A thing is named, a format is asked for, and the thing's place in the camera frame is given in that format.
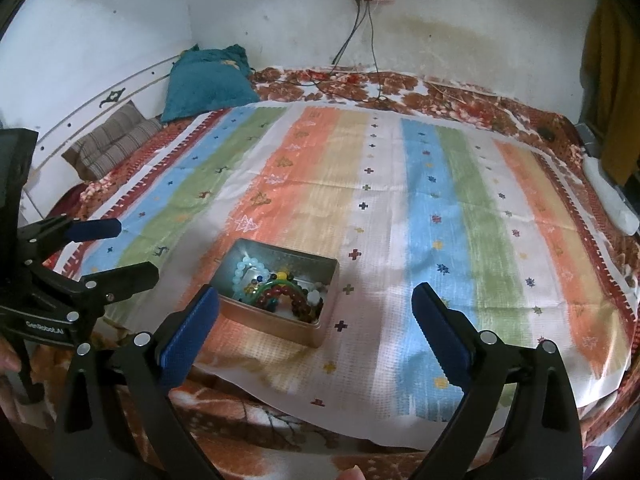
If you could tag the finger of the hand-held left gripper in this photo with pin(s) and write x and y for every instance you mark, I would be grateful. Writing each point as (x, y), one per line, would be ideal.
(125, 277)
(90, 230)

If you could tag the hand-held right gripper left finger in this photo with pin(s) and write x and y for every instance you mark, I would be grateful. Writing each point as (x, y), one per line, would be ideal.
(192, 330)

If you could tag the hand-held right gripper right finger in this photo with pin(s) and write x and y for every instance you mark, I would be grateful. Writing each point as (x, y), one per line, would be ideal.
(440, 330)

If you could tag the metal tin box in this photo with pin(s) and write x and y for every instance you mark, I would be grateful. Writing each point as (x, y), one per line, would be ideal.
(280, 327)

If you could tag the person's left hand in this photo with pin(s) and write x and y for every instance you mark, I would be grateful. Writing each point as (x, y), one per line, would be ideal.
(7, 357)

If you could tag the person's right hand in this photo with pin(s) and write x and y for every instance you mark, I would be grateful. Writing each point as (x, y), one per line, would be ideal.
(352, 475)

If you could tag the brown striped pillow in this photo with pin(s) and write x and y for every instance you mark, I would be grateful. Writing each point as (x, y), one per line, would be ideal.
(110, 122)
(125, 147)

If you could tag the colourful striped mat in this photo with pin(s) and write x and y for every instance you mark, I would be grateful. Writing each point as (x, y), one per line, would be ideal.
(425, 210)

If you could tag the white bed headboard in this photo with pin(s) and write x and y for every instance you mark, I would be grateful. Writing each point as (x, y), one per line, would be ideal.
(75, 110)

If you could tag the teal pillow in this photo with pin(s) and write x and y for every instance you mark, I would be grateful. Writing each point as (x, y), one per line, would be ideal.
(205, 85)

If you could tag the white bolster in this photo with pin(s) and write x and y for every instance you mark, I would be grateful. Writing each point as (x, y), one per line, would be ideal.
(610, 195)

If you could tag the yellow hanging cloth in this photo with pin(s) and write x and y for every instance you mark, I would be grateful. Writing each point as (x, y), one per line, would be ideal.
(615, 85)

